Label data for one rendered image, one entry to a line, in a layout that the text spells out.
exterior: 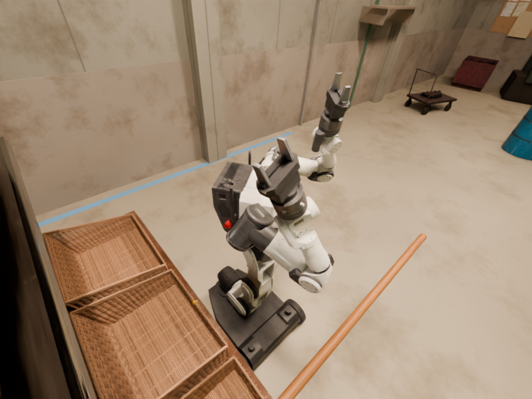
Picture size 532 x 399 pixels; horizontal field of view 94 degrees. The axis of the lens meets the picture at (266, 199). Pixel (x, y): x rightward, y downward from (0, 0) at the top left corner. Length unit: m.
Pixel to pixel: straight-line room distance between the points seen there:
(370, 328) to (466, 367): 0.67
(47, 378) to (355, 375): 1.83
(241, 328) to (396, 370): 1.14
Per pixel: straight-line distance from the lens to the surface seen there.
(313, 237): 0.75
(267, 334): 1.95
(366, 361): 2.26
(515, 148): 6.05
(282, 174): 0.55
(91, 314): 1.57
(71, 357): 0.70
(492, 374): 2.70
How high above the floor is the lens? 2.01
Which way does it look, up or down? 41 degrees down
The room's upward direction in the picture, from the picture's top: 4 degrees clockwise
